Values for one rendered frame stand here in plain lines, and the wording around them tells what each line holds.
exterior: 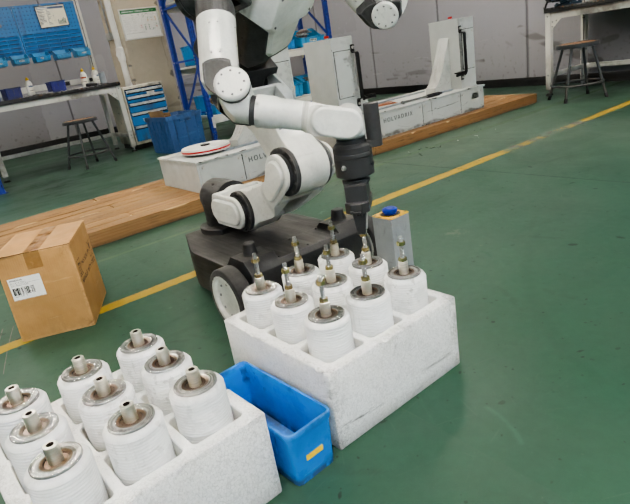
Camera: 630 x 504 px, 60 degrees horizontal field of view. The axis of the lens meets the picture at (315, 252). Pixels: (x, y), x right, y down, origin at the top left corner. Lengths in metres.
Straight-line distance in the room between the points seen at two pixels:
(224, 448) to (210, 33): 0.86
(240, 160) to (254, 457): 2.48
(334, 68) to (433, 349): 2.79
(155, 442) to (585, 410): 0.82
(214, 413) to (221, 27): 0.82
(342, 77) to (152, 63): 4.09
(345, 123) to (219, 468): 0.71
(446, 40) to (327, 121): 3.67
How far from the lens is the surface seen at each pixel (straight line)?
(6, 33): 6.99
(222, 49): 1.28
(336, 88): 3.82
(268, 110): 1.22
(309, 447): 1.07
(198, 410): 0.96
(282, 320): 1.17
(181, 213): 3.09
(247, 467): 1.02
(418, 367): 1.25
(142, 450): 0.93
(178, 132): 5.66
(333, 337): 1.08
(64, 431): 1.02
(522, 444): 1.16
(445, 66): 4.77
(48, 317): 2.03
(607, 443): 1.18
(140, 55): 7.51
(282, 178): 1.53
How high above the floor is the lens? 0.75
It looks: 20 degrees down
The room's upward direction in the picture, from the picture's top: 10 degrees counter-clockwise
